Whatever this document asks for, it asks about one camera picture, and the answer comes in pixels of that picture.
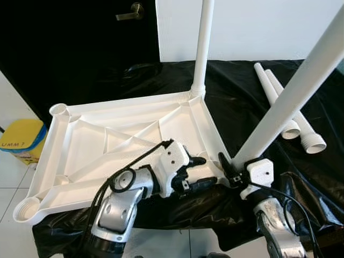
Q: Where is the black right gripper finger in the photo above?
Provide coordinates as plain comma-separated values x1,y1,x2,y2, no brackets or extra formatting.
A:
218,152,235,181

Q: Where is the white plastic table top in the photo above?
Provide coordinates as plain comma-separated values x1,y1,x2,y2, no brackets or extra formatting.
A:
13,90,233,225

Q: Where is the black plastic table sheet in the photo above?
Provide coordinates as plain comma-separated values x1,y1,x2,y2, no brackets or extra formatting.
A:
32,58,344,253

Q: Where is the yellow bin with blue band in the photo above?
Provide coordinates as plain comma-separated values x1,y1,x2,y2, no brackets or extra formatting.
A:
0,119,48,164

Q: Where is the black door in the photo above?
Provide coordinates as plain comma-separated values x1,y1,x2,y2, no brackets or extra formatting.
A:
0,0,160,127

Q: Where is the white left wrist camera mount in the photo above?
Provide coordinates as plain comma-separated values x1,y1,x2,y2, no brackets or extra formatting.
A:
152,141,190,198

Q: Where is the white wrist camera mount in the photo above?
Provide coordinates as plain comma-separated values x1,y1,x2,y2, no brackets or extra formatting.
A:
240,158,275,200
152,141,190,198

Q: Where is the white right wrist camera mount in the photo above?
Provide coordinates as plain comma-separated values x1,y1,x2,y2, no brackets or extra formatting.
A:
240,158,275,200

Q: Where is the metal door handle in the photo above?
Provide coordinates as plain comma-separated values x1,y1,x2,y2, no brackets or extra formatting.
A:
116,2,145,21

